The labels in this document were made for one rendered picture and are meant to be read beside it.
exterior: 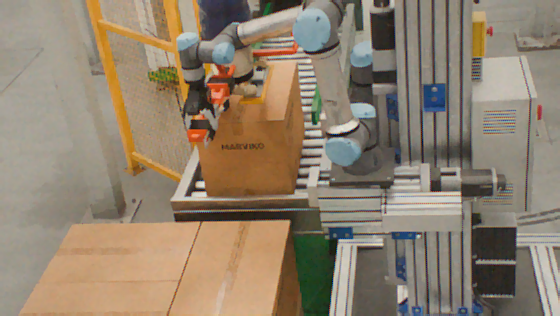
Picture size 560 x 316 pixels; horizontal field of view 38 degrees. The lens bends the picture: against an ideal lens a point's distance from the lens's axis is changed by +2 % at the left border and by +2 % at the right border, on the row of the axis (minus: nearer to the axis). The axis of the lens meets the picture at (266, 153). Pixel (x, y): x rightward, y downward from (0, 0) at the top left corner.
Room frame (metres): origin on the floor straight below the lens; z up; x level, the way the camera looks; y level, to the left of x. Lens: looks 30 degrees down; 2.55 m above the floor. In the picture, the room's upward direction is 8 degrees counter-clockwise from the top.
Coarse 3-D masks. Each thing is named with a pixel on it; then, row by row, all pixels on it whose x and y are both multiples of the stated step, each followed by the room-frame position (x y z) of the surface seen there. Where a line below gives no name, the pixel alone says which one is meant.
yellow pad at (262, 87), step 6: (270, 66) 3.24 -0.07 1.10; (270, 72) 3.18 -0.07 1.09; (264, 78) 3.11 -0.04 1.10; (270, 78) 3.13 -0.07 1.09; (246, 84) 3.09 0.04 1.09; (252, 84) 3.02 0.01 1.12; (258, 84) 3.06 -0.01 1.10; (264, 84) 3.07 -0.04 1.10; (258, 90) 3.01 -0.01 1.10; (264, 90) 3.01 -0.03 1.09; (246, 96) 2.97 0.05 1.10; (252, 96) 2.96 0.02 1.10; (258, 96) 2.96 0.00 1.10; (264, 96) 2.97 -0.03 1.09; (240, 102) 2.95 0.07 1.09; (246, 102) 2.94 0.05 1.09; (252, 102) 2.94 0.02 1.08; (258, 102) 2.93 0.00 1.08
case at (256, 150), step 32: (256, 64) 3.61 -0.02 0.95; (288, 64) 3.55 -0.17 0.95; (288, 96) 3.22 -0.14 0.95; (224, 128) 3.05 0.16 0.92; (256, 128) 3.03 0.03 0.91; (288, 128) 3.09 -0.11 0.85; (224, 160) 3.06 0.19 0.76; (256, 160) 3.03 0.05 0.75; (288, 160) 3.00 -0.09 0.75; (224, 192) 3.06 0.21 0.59; (256, 192) 3.03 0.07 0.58; (288, 192) 3.01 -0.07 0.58
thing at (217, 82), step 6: (210, 78) 2.91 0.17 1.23; (216, 78) 2.92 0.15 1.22; (222, 78) 2.91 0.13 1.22; (228, 78) 2.90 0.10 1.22; (210, 84) 2.85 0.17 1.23; (216, 84) 2.84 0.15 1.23; (222, 84) 2.83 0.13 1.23; (228, 84) 2.84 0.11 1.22; (234, 84) 2.90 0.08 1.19; (216, 90) 2.84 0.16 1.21; (228, 90) 2.83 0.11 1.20; (228, 96) 2.83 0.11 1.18
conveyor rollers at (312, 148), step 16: (272, 48) 4.73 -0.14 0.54; (288, 48) 4.68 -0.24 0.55; (304, 64) 4.41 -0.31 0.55; (304, 80) 4.20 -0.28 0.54; (304, 96) 4.02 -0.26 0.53; (304, 112) 3.84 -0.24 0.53; (320, 112) 3.82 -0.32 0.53; (320, 128) 3.64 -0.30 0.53; (304, 144) 3.48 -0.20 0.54; (320, 144) 3.46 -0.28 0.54; (304, 160) 3.31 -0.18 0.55; (320, 160) 3.29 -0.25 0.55; (304, 176) 3.21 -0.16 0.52; (192, 192) 3.17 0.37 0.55; (304, 192) 3.04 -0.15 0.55
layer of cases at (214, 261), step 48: (96, 240) 2.91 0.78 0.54; (144, 240) 2.85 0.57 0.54; (192, 240) 2.80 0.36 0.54; (240, 240) 2.75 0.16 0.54; (288, 240) 2.74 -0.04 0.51; (48, 288) 2.62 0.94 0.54; (96, 288) 2.57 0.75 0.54; (144, 288) 2.53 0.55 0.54; (192, 288) 2.48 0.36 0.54; (240, 288) 2.44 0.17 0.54; (288, 288) 2.61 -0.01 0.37
